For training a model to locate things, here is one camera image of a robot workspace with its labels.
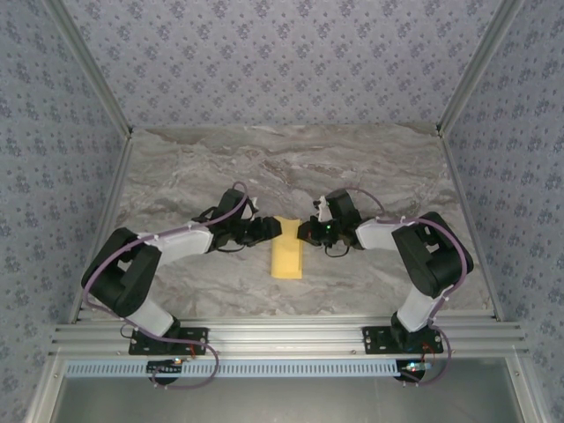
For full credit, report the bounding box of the yellow paper sheet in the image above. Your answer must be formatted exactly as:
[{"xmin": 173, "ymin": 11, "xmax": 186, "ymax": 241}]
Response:
[{"xmin": 269, "ymin": 214, "xmax": 305, "ymax": 281}]

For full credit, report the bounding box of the grey metal sheet panel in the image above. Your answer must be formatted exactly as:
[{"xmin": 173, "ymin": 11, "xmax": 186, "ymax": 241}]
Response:
[{"xmin": 26, "ymin": 355, "xmax": 547, "ymax": 423}]

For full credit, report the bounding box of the aluminium mounting beam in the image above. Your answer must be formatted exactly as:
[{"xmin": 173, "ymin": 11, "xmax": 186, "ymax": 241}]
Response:
[{"xmin": 48, "ymin": 320, "xmax": 530, "ymax": 356}]

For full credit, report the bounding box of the left small controller board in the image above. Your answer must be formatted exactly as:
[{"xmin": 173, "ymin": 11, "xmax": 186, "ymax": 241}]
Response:
[{"xmin": 146, "ymin": 359, "xmax": 184, "ymax": 377}]

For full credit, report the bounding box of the small controller board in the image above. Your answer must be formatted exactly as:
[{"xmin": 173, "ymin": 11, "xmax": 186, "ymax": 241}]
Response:
[
  {"xmin": 146, "ymin": 359, "xmax": 184, "ymax": 377},
  {"xmin": 395, "ymin": 360, "xmax": 432, "ymax": 382}
]

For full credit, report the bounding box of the right small controller board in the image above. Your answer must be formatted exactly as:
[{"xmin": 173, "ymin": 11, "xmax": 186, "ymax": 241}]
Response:
[{"xmin": 395, "ymin": 360, "xmax": 432, "ymax": 382}]

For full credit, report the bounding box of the left gripper thin black cable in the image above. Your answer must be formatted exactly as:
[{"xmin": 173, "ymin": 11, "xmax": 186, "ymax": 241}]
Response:
[{"xmin": 215, "ymin": 241, "xmax": 250, "ymax": 255}]

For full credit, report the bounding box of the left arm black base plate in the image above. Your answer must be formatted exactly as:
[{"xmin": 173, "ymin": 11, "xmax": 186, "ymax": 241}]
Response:
[{"xmin": 128, "ymin": 326, "xmax": 210, "ymax": 356}]

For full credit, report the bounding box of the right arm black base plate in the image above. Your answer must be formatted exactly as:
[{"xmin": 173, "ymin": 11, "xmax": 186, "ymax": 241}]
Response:
[{"xmin": 361, "ymin": 325, "xmax": 443, "ymax": 355}]

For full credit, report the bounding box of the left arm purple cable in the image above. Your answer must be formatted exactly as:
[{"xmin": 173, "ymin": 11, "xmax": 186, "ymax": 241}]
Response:
[{"xmin": 83, "ymin": 181, "xmax": 249, "ymax": 391}]

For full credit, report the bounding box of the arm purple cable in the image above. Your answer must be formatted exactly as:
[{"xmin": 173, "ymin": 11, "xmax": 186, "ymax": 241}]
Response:
[
  {"xmin": 83, "ymin": 181, "xmax": 249, "ymax": 391},
  {"xmin": 345, "ymin": 188, "xmax": 471, "ymax": 387}
]

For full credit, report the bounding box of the grey slotted cable duct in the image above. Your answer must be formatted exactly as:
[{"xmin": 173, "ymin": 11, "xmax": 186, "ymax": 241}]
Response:
[{"xmin": 64, "ymin": 359, "xmax": 403, "ymax": 379}]

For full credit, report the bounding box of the right aluminium side rail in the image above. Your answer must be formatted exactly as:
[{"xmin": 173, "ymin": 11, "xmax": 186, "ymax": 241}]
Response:
[{"xmin": 439, "ymin": 131, "xmax": 506, "ymax": 322}]

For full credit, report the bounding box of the aluminium side rail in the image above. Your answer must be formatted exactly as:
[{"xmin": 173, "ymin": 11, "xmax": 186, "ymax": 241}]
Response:
[
  {"xmin": 68, "ymin": 134, "xmax": 134, "ymax": 325},
  {"xmin": 439, "ymin": 131, "xmax": 506, "ymax": 322}
]

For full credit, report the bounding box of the left aluminium side rail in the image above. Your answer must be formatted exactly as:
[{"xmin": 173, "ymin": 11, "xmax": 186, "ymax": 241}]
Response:
[{"xmin": 68, "ymin": 134, "xmax": 134, "ymax": 325}]

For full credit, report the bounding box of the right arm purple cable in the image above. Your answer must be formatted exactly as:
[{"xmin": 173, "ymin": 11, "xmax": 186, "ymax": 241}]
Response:
[{"xmin": 345, "ymin": 188, "xmax": 471, "ymax": 387}]

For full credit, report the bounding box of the right aluminium frame post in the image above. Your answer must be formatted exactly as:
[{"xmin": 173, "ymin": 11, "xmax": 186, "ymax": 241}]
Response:
[{"xmin": 434, "ymin": 0, "xmax": 528, "ymax": 137}]

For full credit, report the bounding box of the aluminium frame post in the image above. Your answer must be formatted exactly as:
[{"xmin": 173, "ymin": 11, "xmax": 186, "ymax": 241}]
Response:
[
  {"xmin": 42, "ymin": 0, "xmax": 135, "ymax": 140},
  {"xmin": 434, "ymin": 0, "xmax": 528, "ymax": 137}
]

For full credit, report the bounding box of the left aluminium frame post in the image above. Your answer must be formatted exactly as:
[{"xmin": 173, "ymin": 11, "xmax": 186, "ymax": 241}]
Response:
[{"xmin": 42, "ymin": 0, "xmax": 135, "ymax": 140}]

